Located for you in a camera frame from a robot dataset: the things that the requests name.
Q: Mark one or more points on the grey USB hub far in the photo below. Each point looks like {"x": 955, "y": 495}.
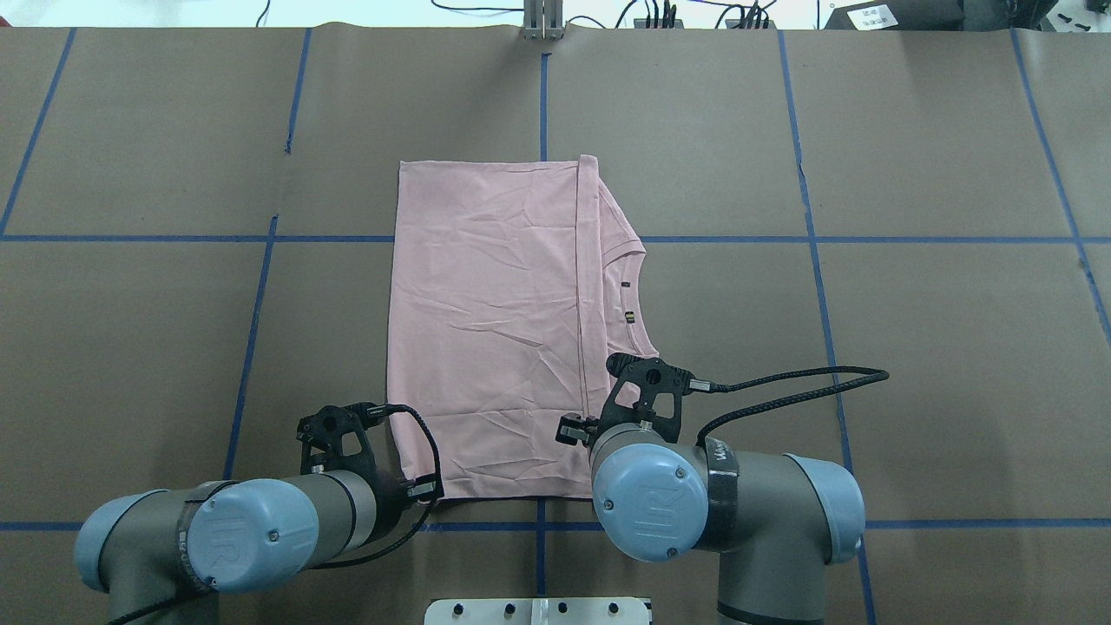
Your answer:
{"x": 658, "y": 15}

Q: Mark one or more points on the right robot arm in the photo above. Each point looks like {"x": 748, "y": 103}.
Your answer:
{"x": 776, "y": 522}

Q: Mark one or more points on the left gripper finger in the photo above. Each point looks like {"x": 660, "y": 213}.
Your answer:
{"x": 422, "y": 491}

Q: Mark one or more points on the aluminium frame post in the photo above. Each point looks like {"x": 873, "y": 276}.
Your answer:
{"x": 543, "y": 20}

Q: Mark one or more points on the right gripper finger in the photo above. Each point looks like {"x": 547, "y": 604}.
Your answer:
{"x": 576, "y": 429}

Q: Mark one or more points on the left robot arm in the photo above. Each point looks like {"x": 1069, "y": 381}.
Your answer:
{"x": 168, "y": 556}

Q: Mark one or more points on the grey usb hub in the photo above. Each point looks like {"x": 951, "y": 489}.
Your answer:
{"x": 753, "y": 16}
{"x": 658, "y": 15}

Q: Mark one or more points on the black box with label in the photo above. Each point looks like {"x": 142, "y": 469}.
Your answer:
{"x": 896, "y": 15}

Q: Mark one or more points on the pink Snoopy t-shirt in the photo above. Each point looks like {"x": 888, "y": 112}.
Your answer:
{"x": 511, "y": 284}

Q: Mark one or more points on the grey USB hub near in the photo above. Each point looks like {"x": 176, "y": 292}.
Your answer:
{"x": 753, "y": 16}

